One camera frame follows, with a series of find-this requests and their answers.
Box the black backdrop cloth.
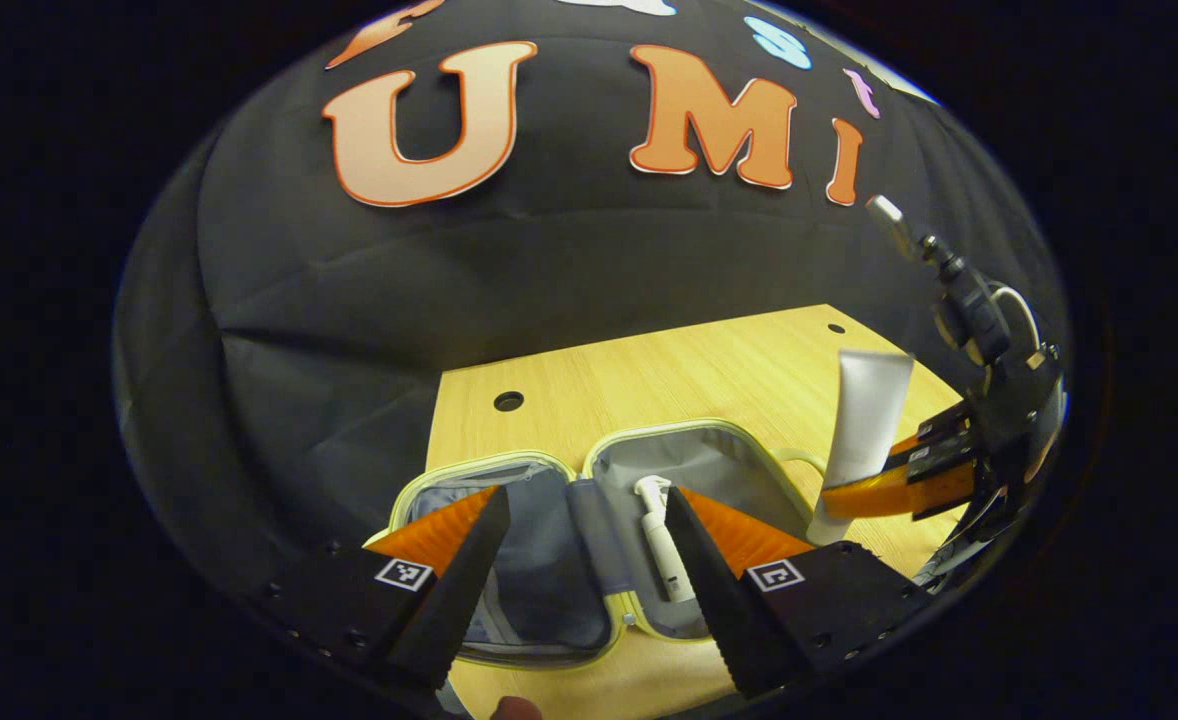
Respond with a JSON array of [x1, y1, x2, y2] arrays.
[[114, 0, 1070, 601]]

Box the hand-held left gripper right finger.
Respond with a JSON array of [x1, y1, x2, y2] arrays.
[[664, 487, 935, 701]]

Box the cream suitcase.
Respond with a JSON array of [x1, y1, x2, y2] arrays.
[[364, 418, 830, 669]]

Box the white squeeze tube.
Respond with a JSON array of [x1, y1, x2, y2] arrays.
[[807, 350, 916, 546]]

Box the white pump bottle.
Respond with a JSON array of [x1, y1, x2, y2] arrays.
[[634, 475, 698, 605]]

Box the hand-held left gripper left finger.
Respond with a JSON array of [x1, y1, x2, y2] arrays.
[[249, 486, 512, 701]]

